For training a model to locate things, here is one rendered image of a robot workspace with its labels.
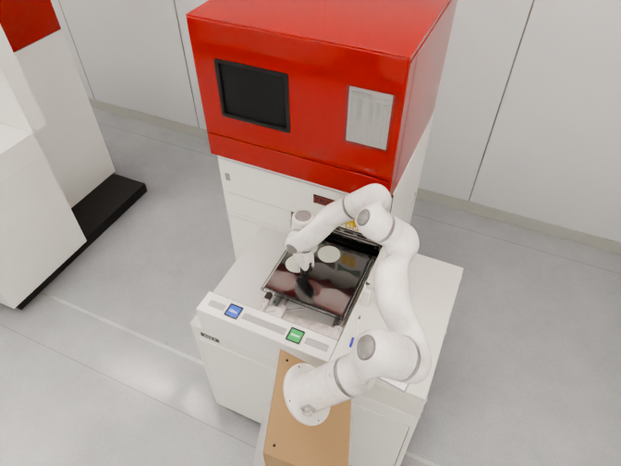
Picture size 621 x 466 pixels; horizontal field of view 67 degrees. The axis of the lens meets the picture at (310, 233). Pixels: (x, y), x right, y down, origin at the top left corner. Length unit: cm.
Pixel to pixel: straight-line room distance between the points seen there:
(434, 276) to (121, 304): 204
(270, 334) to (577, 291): 231
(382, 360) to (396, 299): 20
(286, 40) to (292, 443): 124
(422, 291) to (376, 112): 73
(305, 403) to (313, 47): 111
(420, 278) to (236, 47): 112
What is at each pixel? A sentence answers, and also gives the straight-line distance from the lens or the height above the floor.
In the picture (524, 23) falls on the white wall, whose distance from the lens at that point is 307.
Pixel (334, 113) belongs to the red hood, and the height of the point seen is 157.
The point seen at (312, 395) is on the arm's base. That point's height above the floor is 114.
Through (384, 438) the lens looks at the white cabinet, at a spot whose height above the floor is 54.
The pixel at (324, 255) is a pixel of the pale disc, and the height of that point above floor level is 90.
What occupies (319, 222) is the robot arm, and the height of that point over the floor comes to 128.
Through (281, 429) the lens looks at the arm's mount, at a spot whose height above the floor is 110.
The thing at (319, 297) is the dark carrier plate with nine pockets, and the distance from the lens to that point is 193.
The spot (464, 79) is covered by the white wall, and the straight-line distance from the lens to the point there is 323.
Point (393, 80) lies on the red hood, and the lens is 156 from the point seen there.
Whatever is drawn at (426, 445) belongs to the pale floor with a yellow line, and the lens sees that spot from 267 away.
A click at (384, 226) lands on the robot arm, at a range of 139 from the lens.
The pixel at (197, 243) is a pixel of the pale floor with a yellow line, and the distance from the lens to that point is 344.
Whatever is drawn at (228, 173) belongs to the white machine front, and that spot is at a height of 110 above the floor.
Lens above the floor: 245
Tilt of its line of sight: 46 degrees down
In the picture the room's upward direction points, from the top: straight up
